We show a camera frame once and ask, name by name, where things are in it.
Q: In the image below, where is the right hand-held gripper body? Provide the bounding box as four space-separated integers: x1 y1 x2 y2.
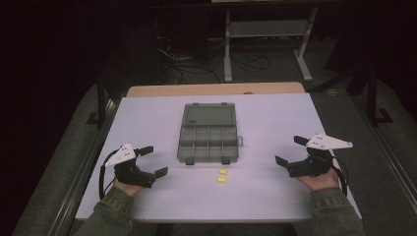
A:
287 132 354 179

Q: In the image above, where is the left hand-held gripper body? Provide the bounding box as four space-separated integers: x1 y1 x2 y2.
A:
104 142 156 190

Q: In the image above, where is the person's left hand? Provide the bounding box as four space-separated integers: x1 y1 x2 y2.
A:
112 178 146 199

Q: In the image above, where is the person's right hand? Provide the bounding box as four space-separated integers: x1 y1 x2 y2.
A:
296 167 341 193

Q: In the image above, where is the grey plastic compartment box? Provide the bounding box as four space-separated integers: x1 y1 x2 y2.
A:
176 101 244 166

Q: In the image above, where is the black metal stand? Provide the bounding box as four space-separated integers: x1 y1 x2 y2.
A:
365 63 395 128
86 77 116 130

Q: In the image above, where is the wooden table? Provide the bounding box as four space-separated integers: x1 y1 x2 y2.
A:
126 81 307 98

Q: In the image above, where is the white metal stand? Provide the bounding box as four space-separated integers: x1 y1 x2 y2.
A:
223 7 319 84

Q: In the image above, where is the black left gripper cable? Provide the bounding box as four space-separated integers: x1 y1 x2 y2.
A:
98 148 120 201

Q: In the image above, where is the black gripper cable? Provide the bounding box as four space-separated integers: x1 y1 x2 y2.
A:
329 156 349 198
98 148 120 201

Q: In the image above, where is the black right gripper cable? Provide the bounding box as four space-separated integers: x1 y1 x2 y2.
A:
329 156 349 198

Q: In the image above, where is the metal floor rail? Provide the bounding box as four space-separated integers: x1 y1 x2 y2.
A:
352 96 417 206
47 97 120 236

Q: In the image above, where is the tangle of floor cables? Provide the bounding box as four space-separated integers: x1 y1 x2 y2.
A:
156 33 283 86

